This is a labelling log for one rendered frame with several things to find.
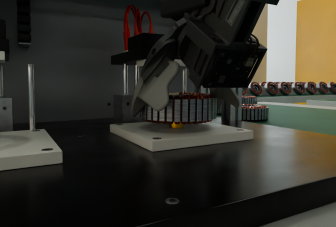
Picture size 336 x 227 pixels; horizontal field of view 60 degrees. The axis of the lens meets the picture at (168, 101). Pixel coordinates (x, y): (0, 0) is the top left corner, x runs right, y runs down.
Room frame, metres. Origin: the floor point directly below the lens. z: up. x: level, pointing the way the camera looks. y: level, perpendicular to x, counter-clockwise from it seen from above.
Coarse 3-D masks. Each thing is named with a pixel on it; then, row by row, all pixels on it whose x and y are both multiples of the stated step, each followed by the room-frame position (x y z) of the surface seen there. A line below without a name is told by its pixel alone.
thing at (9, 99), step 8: (0, 96) 0.43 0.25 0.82; (8, 96) 0.45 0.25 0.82; (0, 104) 0.41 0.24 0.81; (8, 104) 0.42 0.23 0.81; (0, 112) 0.41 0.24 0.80; (8, 112) 0.42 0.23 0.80; (0, 120) 0.41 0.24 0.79; (8, 120) 0.42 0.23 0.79; (0, 128) 0.41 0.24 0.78; (8, 128) 0.42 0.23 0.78
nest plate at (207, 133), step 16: (112, 128) 0.43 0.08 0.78; (128, 128) 0.40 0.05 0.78; (144, 128) 0.40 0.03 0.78; (160, 128) 0.40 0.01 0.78; (176, 128) 0.40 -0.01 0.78; (192, 128) 0.40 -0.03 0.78; (208, 128) 0.40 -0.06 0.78; (224, 128) 0.40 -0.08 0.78; (240, 128) 0.40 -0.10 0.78; (144, 144) 0.33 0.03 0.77; (160, 144) 0.32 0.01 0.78; (176, 144) 0.33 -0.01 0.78; (192, 144) 0.34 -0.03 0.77; (208, 144) 0.35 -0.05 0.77
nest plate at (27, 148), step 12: (0, 132) 0.37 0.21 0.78; (12, 132) 0.37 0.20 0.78; (24, 132) 0.37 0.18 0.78; (36, 132) 0.37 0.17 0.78; (0, 144) 0.29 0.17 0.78; (12, 144) 0.29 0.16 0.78; (24, 144) 0.29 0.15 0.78; (36, 144) 0.29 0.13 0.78; (48, 144) 0.29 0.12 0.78; (0, 156) 0.24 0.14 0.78; (12, 156) 0.25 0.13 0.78; (24, 156) 0.25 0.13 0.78; (36, 156) 0.26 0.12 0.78; (48, 156) 0.26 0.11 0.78; (60, 156) 0.27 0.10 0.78; (0, 168) 0.24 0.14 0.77; (12, 168) 0.25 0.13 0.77
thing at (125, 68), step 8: (144, 32) 0.44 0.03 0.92; (128, 40) 0.49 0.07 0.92; (136, 40) 0.46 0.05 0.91; (144, 40) 0.44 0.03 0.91; (152, 40) 0.45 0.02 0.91; (128, 48) 0.49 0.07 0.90; (136, 48) 0.46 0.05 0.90; (144, 48) 0.44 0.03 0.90; (112, 56) 0.55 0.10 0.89; (120, 56) 0.51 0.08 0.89; (128, 56) 0.48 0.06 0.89; (136, 56) 0.45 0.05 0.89; (144, 56) 0.44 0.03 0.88; (176, 56) 0.46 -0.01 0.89; (120, 64) 0.56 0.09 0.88; (128, 64) 0.56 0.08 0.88; (136, 64) 0.46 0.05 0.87; (184, 64) 0.45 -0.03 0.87; (136, 72) 0.54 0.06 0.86; (136, 80) 0.54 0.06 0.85
